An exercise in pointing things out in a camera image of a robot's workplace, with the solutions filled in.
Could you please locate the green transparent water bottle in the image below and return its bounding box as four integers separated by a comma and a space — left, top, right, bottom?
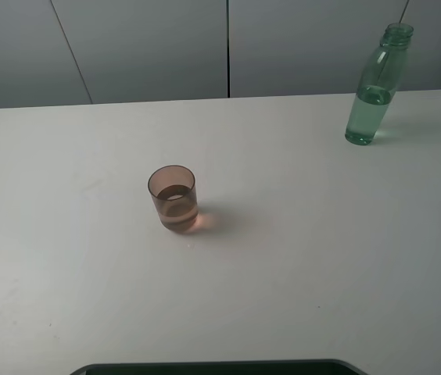
345, 23, 414, 145

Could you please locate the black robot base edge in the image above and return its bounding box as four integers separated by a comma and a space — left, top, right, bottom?
74, 359, 364, 375

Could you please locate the pink translucent plastic cup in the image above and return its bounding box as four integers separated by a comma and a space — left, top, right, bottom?
147, 165, 199, 233

